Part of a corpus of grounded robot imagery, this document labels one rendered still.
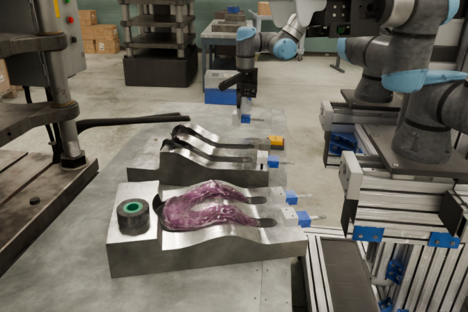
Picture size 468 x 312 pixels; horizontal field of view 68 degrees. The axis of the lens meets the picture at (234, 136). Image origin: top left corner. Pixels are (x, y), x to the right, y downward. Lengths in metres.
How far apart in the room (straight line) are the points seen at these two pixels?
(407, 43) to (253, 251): 0.59
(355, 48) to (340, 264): 1.28
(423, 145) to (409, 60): 0.37
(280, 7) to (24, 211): 1.02
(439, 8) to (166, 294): 0.80
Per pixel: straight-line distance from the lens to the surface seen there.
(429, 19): 0.71
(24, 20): 1.51
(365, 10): 0.64
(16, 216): 1.29
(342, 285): 1.78
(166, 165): 1.22
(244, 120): 1.45
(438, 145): 1.04
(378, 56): 0.75
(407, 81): 0.72
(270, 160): 1.20
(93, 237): 1.09
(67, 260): 1.04
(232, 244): 0.90
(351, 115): 1.48
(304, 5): 0.54
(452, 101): 0.96
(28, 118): 1.34
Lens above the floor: 1.47
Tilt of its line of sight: 25 degrees down
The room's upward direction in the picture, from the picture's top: 1 degrees clockwise
